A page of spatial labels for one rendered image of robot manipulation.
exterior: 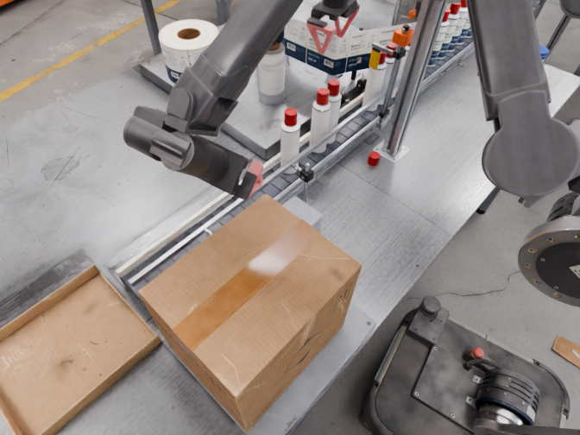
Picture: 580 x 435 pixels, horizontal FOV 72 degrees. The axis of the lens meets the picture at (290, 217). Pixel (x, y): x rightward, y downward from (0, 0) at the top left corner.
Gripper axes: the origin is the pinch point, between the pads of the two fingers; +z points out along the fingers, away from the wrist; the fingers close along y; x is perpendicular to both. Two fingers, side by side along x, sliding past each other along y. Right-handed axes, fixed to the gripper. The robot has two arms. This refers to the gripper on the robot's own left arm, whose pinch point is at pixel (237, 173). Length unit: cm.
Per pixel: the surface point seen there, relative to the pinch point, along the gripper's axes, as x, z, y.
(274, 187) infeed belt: 0.9, 37.1, 7.1
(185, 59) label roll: -25, 42, 57
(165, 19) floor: -85, 216, 238
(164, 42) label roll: -27, 40, 65
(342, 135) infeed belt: -22, 56, 1
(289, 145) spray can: -11.1, 32.2, 6.2
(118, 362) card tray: 48.2, 4.3, 10.6
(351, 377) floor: 61, 102, -32
